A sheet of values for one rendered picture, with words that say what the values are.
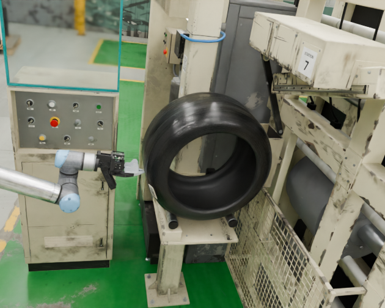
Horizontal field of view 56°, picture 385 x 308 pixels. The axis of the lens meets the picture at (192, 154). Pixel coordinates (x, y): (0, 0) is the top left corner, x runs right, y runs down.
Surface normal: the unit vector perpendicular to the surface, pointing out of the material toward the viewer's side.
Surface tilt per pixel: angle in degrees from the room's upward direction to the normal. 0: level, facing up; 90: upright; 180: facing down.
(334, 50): 90
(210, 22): 90
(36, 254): 90
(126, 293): 0
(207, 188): 38
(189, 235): 0
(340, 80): 90
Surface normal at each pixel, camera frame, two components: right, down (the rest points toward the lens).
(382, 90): 0.23, 0.18
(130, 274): 0.14, -0.88
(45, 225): 0.20, 0.47
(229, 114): 0.30, -0.32
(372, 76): -0.97, -0.02
